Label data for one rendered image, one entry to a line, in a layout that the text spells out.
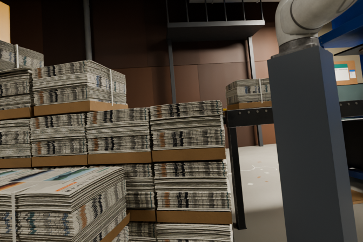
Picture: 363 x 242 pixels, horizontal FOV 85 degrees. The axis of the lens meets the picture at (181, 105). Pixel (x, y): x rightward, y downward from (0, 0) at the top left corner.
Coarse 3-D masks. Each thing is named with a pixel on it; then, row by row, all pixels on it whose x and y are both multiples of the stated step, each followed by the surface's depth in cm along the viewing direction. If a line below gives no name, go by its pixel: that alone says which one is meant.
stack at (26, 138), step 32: (0, 128) 95; (32, 128) 91; (64, 128) 87; (96, 128) 84; (128, 128) 81; (160, 128) 79; (192, 128) 77; (192, 160) 79; (224, 160) 76; (128, 192) 80; (160, 192) 78; (192, 192) 75; (224, 192) 73; (128, 224) 80; (160, 224) 77; (192, 224) 74; (224, 224) 73
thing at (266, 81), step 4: (264, 80) 156; (268, 80) 157; (264, 84) 156; (268, 84) 156; (264, 88) 155; (268, 88) 155; (264, 92) 155; (268, 92) 155; (268, 96) 155; (268, 100) 155
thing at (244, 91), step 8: (240, 80) 154; (248, 80) 155; (232, 88) 164; (240, 88) 153; (248, 88) 154; (232, 96) 164; (240, 96) 153; (248, 96) 153; (256, 96) 154; (232, 104) 167
